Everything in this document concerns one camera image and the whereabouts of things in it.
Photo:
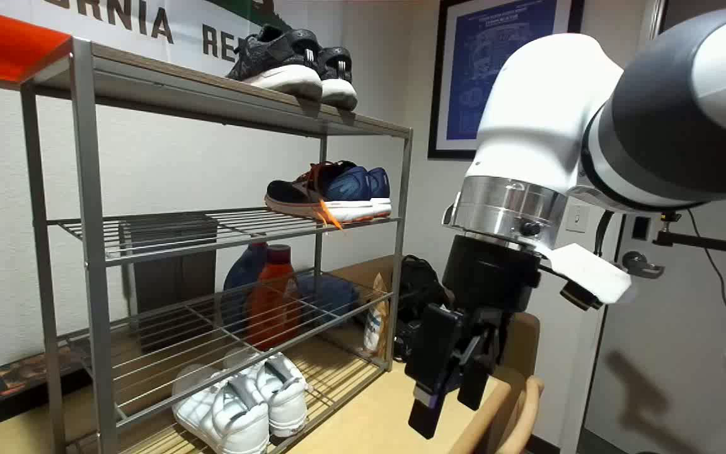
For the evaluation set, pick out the blue plastic jug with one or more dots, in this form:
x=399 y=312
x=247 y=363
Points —
x=240 y=267

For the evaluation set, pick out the white light switch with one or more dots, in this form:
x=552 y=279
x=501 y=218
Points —
x=578 y=218

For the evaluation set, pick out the California Republic flag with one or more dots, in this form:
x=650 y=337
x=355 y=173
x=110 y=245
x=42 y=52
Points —
x=11 y=45

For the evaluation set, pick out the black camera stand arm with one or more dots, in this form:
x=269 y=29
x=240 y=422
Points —
x=718 y=242

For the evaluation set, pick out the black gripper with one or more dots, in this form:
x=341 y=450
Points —
x=490 y=274

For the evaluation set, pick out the grey metal shoe rack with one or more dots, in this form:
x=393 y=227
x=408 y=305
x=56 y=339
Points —
x=86 y=253

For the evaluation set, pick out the blue running sneaker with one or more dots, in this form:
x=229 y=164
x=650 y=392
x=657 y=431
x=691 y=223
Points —
x=296 y=195
x=373 y=190

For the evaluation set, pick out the black sneaker white sole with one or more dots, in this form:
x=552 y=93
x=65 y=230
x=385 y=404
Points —
x=339 y=85
x=277 y=59

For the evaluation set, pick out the blue cloth bag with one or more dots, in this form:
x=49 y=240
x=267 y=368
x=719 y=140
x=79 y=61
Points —
x=330 y=293

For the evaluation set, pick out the black door keypad lock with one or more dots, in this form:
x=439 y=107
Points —
x=641 y=227

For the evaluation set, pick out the framed blue poster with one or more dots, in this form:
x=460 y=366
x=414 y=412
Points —
x=466 y=76

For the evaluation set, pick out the white door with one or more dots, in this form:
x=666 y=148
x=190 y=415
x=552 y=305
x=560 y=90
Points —
x=674 y=380

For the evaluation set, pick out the black flat box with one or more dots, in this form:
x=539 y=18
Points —
x=18 y=386

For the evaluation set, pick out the tan cardboard box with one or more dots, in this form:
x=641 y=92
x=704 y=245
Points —
x=520 y=343

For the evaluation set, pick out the grey storage box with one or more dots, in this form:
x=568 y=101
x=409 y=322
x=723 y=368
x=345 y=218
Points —
x=171 y=267

